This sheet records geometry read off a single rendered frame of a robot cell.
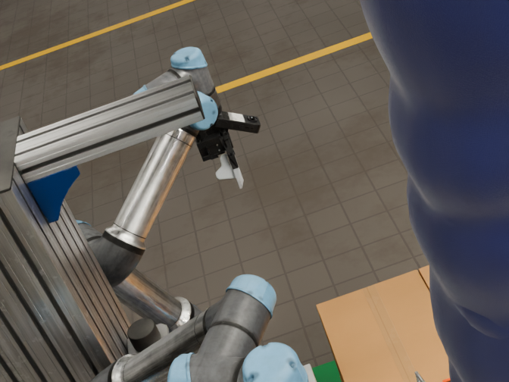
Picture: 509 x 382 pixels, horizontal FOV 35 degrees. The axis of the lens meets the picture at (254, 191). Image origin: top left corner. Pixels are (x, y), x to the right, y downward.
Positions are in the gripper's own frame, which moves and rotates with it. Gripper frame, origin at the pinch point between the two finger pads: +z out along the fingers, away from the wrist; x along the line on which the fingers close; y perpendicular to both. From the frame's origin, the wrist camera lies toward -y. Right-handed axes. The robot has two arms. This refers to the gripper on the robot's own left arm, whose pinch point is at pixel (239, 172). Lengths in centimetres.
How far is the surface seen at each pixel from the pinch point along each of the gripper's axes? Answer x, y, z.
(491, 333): 119, -21, -48
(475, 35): 122, -23, -81
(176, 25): -498, 20, 152
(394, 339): -22, -29, 98
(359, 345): -24, -17, 98
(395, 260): -121, -52, 152
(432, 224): 115, -18, -60
